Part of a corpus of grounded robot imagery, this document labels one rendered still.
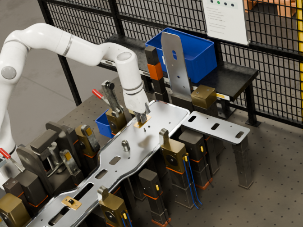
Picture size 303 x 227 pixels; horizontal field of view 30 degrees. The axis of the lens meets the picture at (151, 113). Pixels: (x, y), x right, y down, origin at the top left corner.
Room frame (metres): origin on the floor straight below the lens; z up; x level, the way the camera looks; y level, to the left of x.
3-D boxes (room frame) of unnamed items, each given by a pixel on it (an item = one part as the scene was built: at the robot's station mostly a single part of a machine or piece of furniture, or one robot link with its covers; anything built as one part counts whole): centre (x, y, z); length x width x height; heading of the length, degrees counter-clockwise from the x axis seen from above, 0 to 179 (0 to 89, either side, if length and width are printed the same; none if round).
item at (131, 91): (1.89, 0.05, 1.25); 0.09 x 0.08 x 0.03; 42
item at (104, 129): (2.33, 0.22, 0.75); 0.11 x 0.10 x 0.09; 132
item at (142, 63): (2.33, -0.14, 1.02); 0.90 x 0.22 x 0.03; 42
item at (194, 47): (2.26, -0.21, 1.10); 0.30 x 0.17 x 0.13; 36
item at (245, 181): (1.72, -0.32, 0.84); 0.05 x 0.05 x 0.29; 42
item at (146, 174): (1.62, 0.07, 0.84); 0.10 x 0.05 x 0.29; 42
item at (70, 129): (1.89, 0.37, 0.91); 0.07 x 0.05 x 0.42; 42
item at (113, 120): (2.03, 0.17, 0.87); 0.10 x 0.07 x 0.35; 42
